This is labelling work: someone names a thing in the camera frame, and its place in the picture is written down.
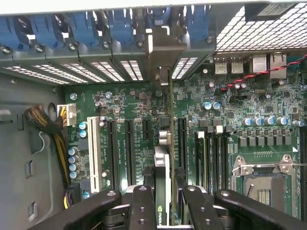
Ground long black expansion slot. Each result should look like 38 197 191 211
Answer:
177 116 188 174
125 119 135 189
107 119 118 191

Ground CPU socket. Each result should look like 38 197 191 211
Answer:
231 154 302 219

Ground white expansion slot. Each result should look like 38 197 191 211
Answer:
87 116 101 194

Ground short black expansion slot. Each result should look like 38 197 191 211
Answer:
142 118 154 142

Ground green motherboard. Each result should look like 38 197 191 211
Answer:
62 54 307 230

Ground white power connector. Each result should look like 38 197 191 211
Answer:
57 103 78 127

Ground open black PC case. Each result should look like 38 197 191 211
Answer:
0 0 307 230

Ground blue card retention clip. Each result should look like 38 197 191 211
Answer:
185 5 212 42
71 11 100 48
30 13 64 50
0 14 28 51
107 9 136 46

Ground braided yellow black wire bundle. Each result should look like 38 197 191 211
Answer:
24 104 72 209

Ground red black twisted wire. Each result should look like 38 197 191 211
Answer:
220 54 307 92

